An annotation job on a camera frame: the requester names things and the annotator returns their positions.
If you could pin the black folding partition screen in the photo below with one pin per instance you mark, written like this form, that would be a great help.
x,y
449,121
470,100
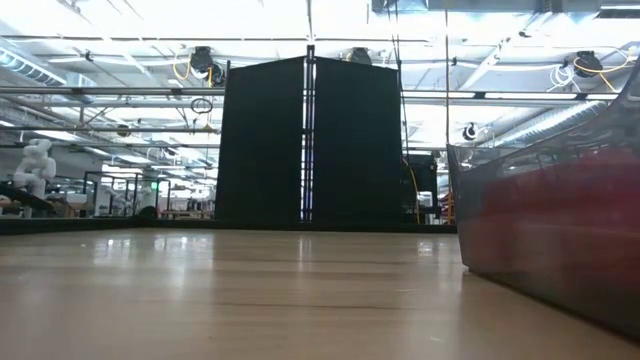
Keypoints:
x,y
260,150

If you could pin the black equipment box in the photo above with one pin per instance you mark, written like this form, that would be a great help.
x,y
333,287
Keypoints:
x,y
425,175

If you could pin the red background equipment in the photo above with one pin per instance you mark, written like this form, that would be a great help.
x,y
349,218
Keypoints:
x,y
445,202

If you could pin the round black ceiling fixture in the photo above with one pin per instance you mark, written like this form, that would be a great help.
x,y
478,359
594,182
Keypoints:
x,y
470,131

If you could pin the clear plastic bin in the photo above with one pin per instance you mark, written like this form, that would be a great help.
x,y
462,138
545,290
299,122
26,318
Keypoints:
x,y
550,225

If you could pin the black background workstation frame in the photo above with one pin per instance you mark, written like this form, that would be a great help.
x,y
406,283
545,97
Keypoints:
x,y
85,192

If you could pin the grey ceiling rail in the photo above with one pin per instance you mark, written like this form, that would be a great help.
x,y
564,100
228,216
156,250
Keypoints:
x,y
100,90

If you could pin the black aluminium table frame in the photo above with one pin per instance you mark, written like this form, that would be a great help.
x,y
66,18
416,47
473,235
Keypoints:
x,y
75,226

